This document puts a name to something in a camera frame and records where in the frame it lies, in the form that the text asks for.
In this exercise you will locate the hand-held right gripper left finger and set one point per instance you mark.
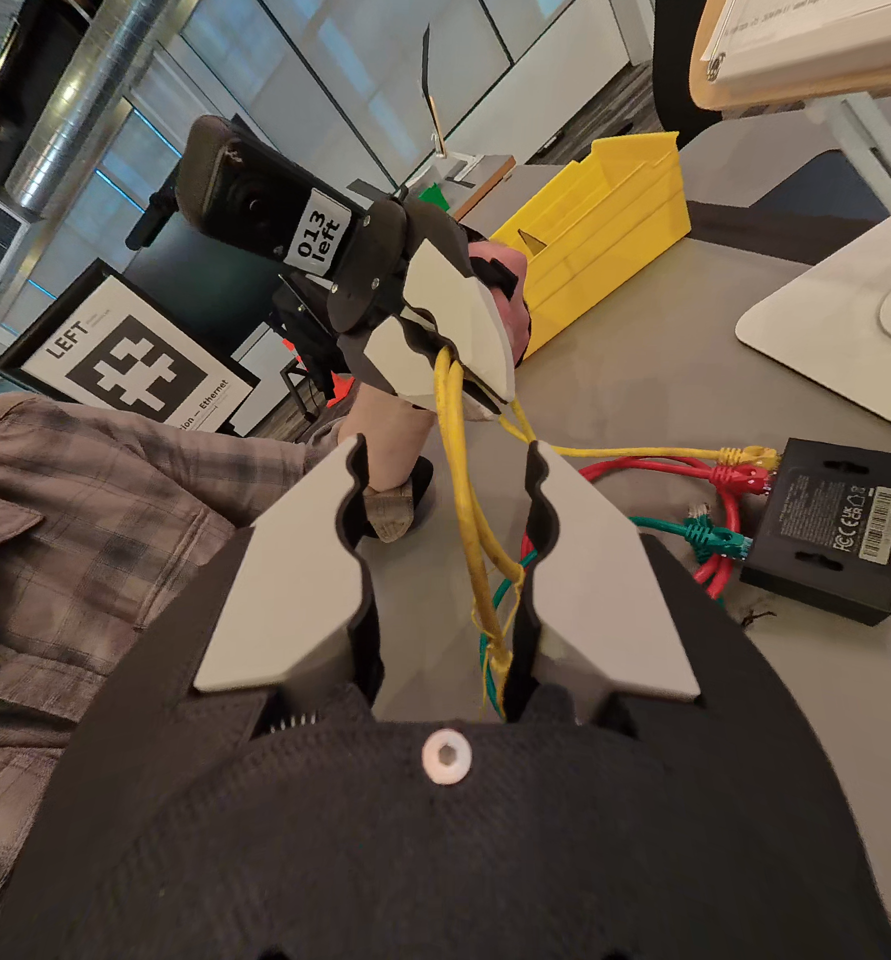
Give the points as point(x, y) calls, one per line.
point(295, 585)

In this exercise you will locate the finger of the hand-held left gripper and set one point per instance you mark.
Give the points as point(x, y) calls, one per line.
point(397, 364)
point(457, 307)

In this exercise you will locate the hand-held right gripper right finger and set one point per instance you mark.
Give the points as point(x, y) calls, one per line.
point(603, 592)

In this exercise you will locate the person's left forearm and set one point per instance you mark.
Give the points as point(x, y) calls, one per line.
point(385, 435)

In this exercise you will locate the person's left hand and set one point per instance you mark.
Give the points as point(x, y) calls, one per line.
point(519, 322)

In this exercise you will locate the orange traffic cone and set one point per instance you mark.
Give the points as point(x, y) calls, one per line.
point(340, 390)

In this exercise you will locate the green plastic bin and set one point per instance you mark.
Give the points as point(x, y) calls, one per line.
point(432, 196)

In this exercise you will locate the grey desk with wooden edge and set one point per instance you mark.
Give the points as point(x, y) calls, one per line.
point(483, 176)

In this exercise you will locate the black twist tie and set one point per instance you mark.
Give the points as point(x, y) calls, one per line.
point(753, 617)

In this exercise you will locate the yellow plastic bin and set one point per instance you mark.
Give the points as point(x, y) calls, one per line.
point(603, 225)

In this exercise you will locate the black monitor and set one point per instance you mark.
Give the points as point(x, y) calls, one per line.
point(205, 292)

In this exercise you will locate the black framed marker sign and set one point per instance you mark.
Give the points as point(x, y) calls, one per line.
point(127, 364)

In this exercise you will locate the black office chair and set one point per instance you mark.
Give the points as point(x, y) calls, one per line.
point(678, 90)

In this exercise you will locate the white document stand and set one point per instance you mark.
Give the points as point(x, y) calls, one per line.
point(813, 322)

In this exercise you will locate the instruction sheet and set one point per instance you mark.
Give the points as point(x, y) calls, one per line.
point(813, 37)

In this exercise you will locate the black network switch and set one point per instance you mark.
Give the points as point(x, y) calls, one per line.
point(828, 525)

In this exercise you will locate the large silver ventilation duct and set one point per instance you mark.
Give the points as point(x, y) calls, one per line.
point(78, 127)

